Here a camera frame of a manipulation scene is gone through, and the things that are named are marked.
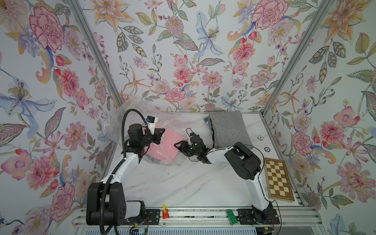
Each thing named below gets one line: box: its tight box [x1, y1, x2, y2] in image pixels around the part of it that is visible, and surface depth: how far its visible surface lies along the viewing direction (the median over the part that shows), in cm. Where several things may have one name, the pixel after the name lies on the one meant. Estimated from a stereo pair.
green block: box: [226, 209, 238, 226], surface depth 75 cm
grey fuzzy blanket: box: [208, 110, 254, 149], surface depth 95 cm
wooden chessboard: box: [264, 157, 295, 203], surface depth 86 cm
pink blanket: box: [143, 128, 188, 163], surface depth 84 cm
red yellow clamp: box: [162, 204, 170, 220], surface depth 76 cm
